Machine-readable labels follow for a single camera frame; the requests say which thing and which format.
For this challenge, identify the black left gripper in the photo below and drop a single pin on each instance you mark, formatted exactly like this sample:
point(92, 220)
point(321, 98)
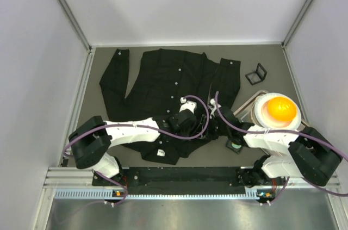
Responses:
point(203, 122)

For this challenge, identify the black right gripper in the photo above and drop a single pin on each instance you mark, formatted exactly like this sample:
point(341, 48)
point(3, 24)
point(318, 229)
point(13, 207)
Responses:
point(215, 125)

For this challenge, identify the black button-up shirt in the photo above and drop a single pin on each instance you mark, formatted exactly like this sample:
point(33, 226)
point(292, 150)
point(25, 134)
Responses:
point(164, 77)

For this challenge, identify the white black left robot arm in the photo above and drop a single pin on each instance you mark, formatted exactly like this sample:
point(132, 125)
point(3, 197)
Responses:
point(159, 139)

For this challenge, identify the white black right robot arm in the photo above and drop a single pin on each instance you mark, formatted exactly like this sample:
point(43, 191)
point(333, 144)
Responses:
point(304, 154)

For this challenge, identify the black display box near tray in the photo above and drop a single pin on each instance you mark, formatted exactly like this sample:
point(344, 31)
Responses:
point(237, 142)

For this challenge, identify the stainless steel tray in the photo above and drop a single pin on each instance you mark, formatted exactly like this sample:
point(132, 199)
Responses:
point(246, 113)

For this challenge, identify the white bowl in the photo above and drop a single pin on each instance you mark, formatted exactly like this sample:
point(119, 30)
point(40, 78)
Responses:
point(269, 122)

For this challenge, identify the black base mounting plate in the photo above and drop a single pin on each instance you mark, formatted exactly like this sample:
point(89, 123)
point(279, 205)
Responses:
point(190, 180)

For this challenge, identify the yellow bowl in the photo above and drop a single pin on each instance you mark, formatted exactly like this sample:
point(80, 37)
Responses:
point(282, 109)

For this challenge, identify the open black display box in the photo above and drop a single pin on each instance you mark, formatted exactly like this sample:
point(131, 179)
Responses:
point(258, 75)

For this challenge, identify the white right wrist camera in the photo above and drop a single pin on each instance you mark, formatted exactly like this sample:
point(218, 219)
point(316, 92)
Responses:
point(213, 105)

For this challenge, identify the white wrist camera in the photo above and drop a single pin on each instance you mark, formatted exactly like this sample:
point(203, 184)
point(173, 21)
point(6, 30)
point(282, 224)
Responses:
point(213, 105)
point(187, 105)

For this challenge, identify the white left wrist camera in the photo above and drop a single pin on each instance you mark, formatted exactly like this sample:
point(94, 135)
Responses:
point(187, 105)

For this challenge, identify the aluminium frame rail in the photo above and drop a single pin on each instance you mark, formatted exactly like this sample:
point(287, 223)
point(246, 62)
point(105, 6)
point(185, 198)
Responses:
point(73, 184)

